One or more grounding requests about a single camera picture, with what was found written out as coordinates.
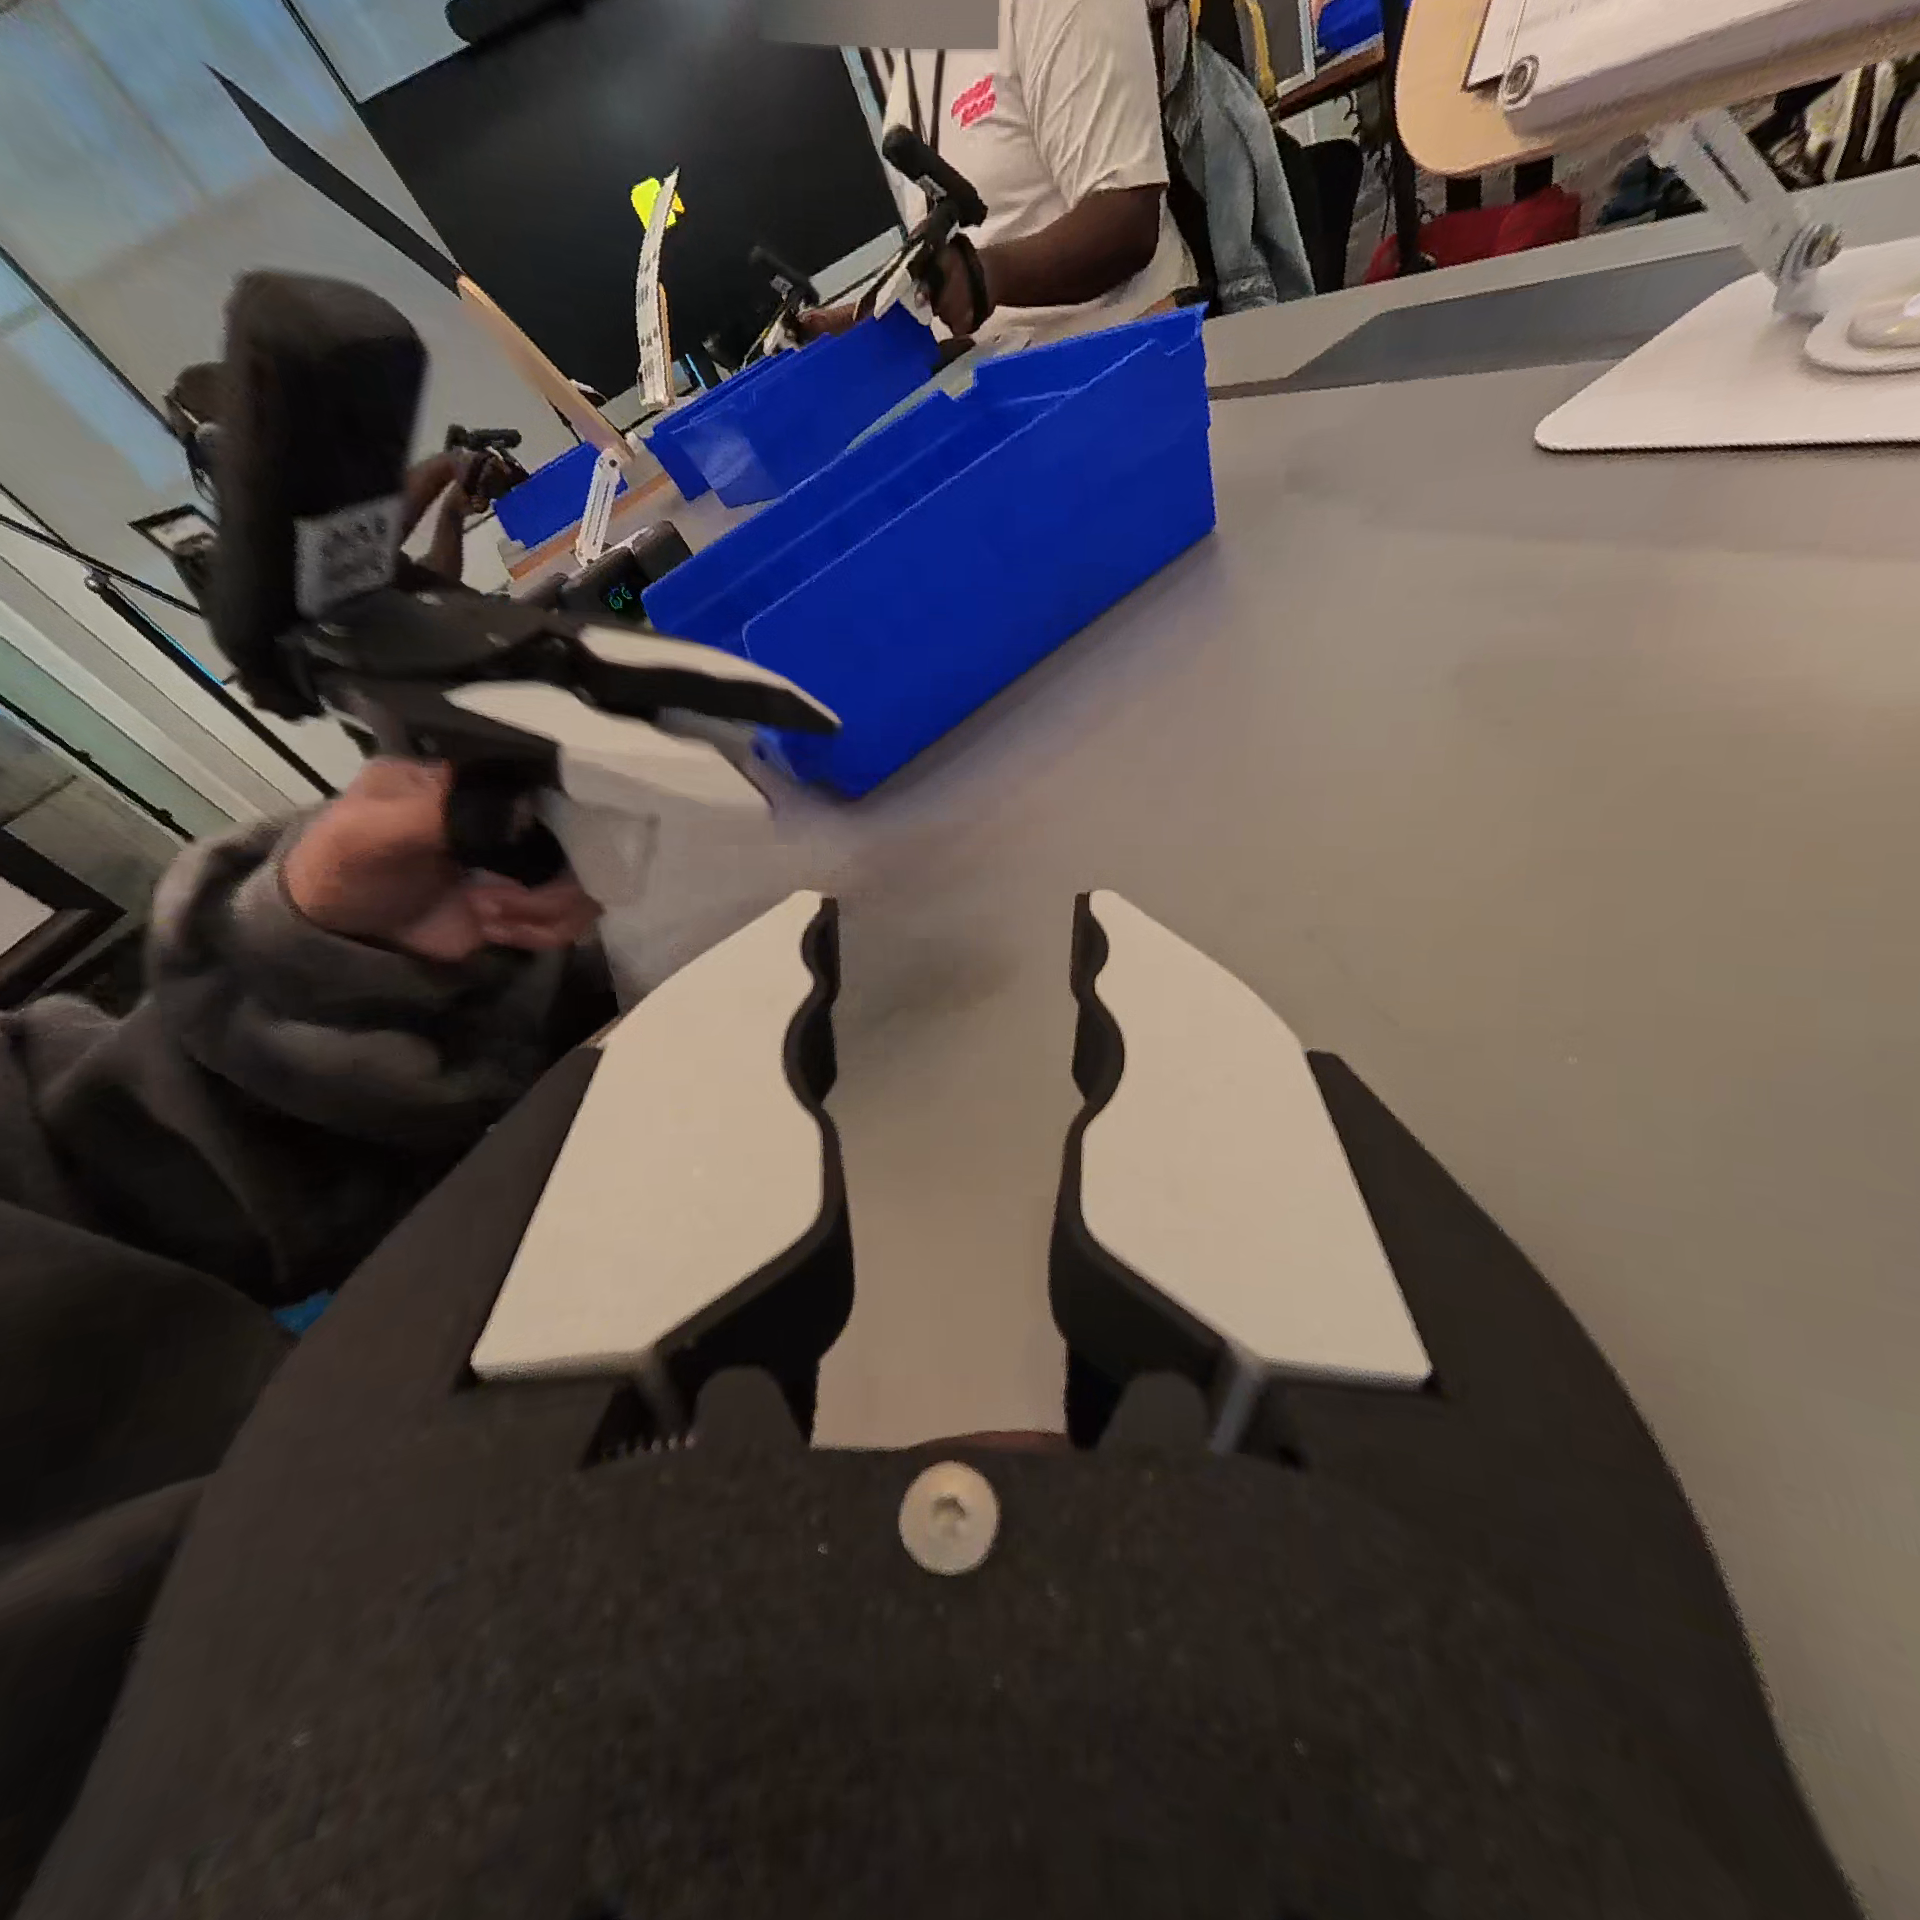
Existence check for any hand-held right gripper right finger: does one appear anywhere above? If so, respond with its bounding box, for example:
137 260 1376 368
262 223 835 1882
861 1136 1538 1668
1049 887 1433 1456

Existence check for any black diagonal rod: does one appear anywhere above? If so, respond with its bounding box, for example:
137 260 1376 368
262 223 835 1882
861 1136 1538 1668
210 65 640 458

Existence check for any red bag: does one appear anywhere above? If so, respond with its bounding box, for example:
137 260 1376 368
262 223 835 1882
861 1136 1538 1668
1366 186 1584 288

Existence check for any person's body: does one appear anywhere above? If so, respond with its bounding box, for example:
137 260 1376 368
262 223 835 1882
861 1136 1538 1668
0 1199 309 1920

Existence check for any black tripod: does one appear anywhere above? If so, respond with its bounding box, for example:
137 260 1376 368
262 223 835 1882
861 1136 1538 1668
0 480 339 804

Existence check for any person's left forearm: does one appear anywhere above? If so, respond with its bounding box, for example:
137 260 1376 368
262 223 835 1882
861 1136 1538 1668
0 816 619 1306

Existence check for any black monitor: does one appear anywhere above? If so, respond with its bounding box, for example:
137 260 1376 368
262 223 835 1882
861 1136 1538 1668
360 0 903 404

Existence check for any black white marker sign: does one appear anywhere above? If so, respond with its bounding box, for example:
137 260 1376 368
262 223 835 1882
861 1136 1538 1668
0 831 126 1004

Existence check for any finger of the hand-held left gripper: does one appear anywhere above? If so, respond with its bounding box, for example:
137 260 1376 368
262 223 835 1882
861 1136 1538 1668
449 680 778 822
574 621 846 740

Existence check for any grey desk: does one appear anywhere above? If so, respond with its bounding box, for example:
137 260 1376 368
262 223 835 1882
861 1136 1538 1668
599 165 1920 1920

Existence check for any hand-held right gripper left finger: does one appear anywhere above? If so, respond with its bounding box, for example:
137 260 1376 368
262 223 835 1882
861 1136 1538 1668
470 888 858 1448

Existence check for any person's left hand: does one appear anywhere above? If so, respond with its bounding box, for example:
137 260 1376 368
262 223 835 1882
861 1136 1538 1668
286 756 602 964

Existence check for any blue plastic bin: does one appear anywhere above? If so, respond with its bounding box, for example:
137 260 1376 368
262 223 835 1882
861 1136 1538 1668
493 441 634 549
646 305 1217 800
648 305 941 510

